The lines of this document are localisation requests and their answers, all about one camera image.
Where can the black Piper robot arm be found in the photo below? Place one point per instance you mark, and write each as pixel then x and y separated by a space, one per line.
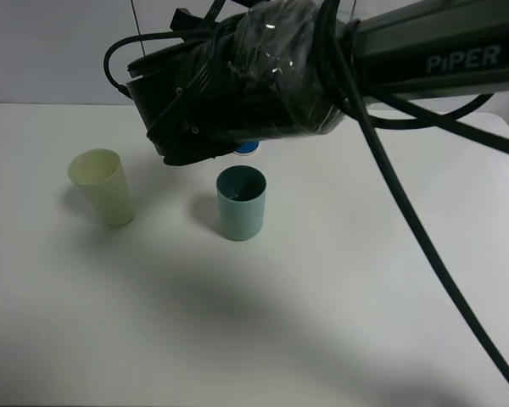
pixel 430 49

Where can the teal green plastic cup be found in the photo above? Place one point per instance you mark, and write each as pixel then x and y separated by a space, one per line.
pixel 241 196

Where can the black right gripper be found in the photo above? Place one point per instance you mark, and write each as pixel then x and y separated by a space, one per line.
pixel 252 79

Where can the blue sleeved paper cup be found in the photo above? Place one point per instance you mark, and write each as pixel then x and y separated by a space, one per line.
pixel 247 148

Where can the pale yellow-green plastic cup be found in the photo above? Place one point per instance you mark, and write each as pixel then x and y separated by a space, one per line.
pixel 100 176

